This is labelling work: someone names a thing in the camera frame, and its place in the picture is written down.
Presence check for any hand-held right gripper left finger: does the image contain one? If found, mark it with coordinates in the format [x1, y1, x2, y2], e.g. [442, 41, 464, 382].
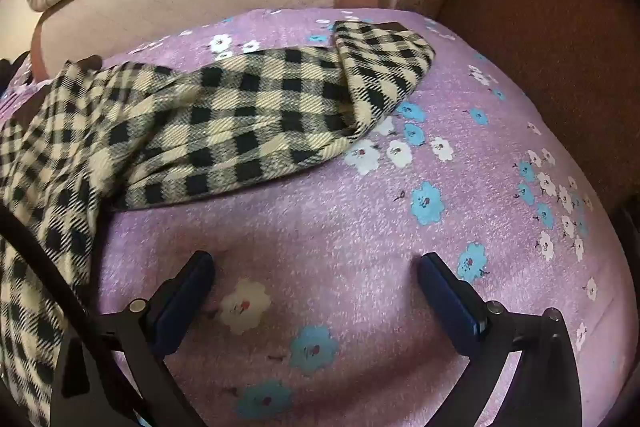
[50, 251, 217, 427]

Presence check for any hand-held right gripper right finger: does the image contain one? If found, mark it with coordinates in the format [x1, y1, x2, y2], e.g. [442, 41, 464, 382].
[417, 252, 583, 427]

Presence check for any black and cream checked coat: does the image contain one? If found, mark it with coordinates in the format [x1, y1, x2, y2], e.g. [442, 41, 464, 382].
[0, 21, 437, 408]

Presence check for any purple floral bedsheet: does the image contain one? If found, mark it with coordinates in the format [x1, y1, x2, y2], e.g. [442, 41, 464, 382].
[0, 7, 631, 427]

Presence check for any black cable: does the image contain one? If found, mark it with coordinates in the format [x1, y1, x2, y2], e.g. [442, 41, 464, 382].
[0, 202, 116, 358]

